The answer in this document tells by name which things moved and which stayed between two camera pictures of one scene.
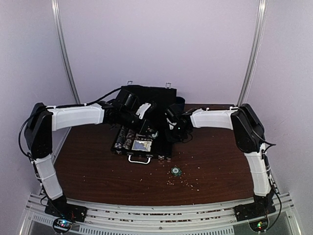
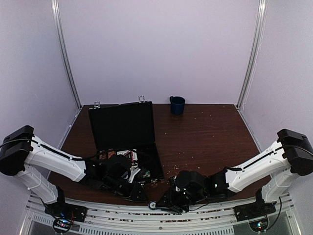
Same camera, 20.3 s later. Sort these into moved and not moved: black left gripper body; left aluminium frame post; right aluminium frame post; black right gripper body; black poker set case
Moved: black poker set case; black left gripper body; black right gripper body
Not moved: left aluminium frame post; right aluminium frame post
